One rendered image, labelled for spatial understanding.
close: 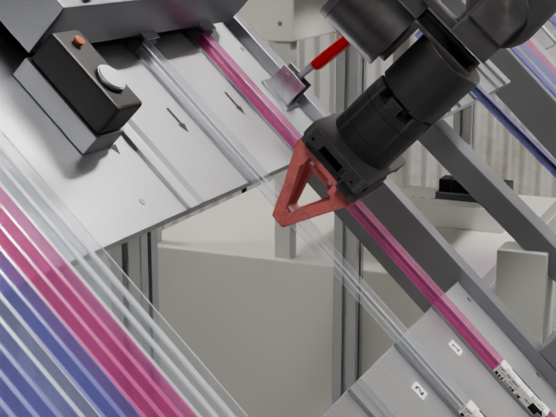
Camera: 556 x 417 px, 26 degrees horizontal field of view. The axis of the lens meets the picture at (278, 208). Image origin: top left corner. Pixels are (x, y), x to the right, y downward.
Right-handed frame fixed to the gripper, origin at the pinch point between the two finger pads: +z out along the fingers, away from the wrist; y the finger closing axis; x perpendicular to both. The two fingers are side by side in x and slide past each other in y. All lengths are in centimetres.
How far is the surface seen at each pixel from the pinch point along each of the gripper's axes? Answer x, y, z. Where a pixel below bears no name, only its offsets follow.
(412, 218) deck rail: 6.6, -19.1, -0.6
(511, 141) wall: 0, -283, 60
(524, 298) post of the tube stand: 21, -46, 6
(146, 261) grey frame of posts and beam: -9.5, -22.3, 27.9
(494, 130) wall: -7, -282, 62
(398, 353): 14.8, 1.5, -0.1
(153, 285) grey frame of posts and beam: -7.2, -23.7, 30.2
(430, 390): 18.7, 1.6, -0.1
